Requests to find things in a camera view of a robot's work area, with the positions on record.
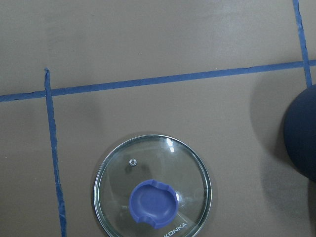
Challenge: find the glass lid with blue knob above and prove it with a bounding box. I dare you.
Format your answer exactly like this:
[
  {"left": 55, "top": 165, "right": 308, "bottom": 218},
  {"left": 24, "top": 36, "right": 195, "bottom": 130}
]
[{"left": 93, "top": 134, "right": 212, "bottom": 237}]

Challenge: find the dark blue saucepan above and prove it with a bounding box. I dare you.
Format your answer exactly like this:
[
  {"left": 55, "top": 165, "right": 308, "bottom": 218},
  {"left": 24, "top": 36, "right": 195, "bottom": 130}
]
[{"left": 283, "top": 85, "right": 316, "bottom": 181}]

